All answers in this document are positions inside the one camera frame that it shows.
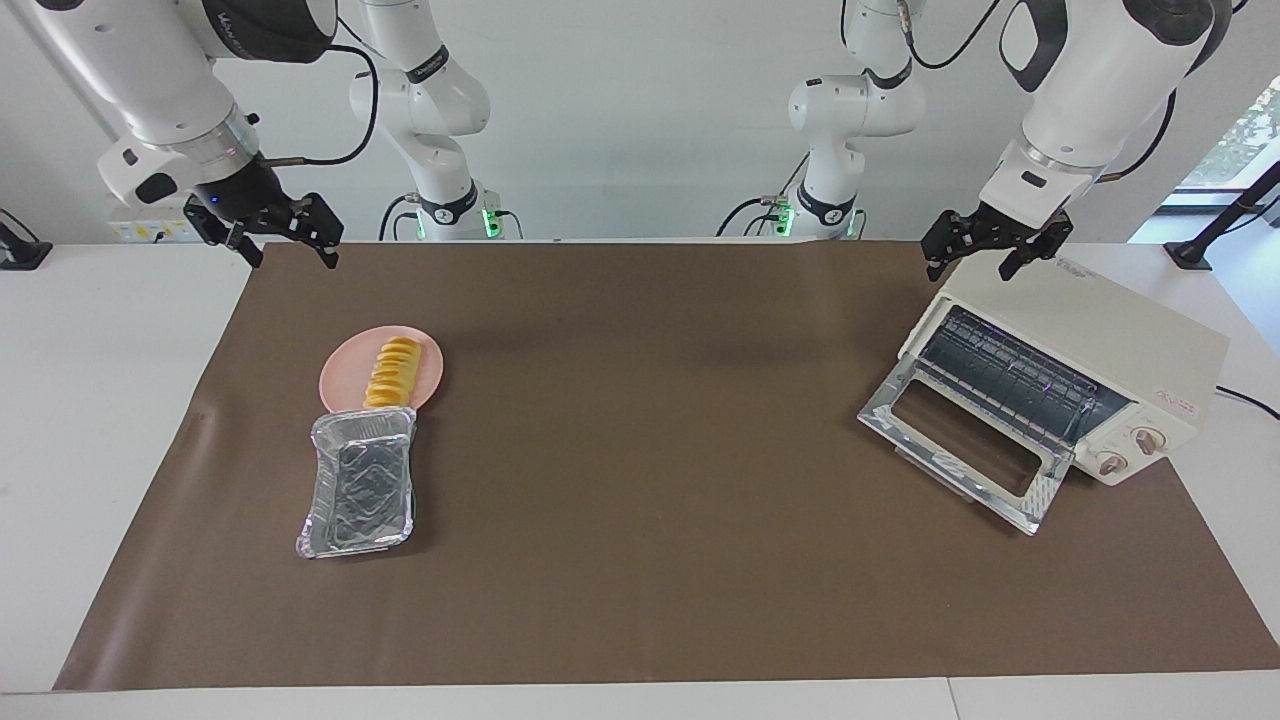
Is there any wire oven rack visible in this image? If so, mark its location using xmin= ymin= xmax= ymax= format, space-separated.
xmin=918 ymin=305 xmax=1131 ymax=453

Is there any yellow ridged bread loaf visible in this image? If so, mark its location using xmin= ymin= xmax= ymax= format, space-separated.
xmin=362 ymin=337 xmax=421 ymax=409

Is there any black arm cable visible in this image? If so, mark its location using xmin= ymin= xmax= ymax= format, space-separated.
xmin=895 ymin=0 xmax=1181 ymax=186
xmin=262 ymin=40 xmax=381 ymax=167

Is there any silver foil baking tray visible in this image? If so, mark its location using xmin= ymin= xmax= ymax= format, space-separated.
xmin=295 ymin=407 xmax=418 ymax=559

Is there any pink round plate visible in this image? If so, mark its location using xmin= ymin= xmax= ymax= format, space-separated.
xmin=318 ymin=325 xmax=445 ymax=413

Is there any black desk clamp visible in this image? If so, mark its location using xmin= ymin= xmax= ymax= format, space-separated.
xmin=0 ymin=208 xmax=53 ymax=271

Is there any black base cable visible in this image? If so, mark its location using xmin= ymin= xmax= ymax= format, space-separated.
xmin=715 ymin=155 xmax=811 ymax=238
xmin=378 ymin=193 xmax=423 ymax=241

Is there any cream toaster oven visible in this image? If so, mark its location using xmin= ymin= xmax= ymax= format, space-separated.
xmin=898 ymin=255 xmax=1231 ymax=488

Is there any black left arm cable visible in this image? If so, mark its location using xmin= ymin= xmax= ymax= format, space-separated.
xmin=895 ymin=0 xmax=1181 ymax=186

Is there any window with greenery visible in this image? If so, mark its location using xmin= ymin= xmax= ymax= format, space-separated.
xmin=1175 ymin=78 xmax=1280 ymax=193

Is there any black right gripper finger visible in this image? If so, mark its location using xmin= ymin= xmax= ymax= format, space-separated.
xmin=292 ymin=193 xmax=346 ymax=269
xmin=183 ymin=195 xmax=266 ymax=269

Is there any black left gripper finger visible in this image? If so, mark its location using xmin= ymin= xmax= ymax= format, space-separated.
xmin=998 ymin=213 xmax=1074 ymax=281
xmin=920 ymin=210 xmax=976 ymax=283

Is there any black oven power cord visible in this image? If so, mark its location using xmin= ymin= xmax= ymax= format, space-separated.
xmin=1215 ymin=385 xmax=1280 ymax=421

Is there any glass oven door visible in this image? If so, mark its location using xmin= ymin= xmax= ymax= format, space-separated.
xmin=857 ymin=355 xmax=1076 ymax=537

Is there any brown table mat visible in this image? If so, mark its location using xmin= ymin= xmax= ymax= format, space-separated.
xmin=52 ymin=240 xmax=1280 ymax=693

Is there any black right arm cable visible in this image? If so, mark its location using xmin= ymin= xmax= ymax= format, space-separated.
xmin=262 ymin=40 xmax=381 ymax=167

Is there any white wall socket box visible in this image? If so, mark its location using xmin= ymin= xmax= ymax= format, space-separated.
xmin=108 ymin=215 xmax=196 ymax=244

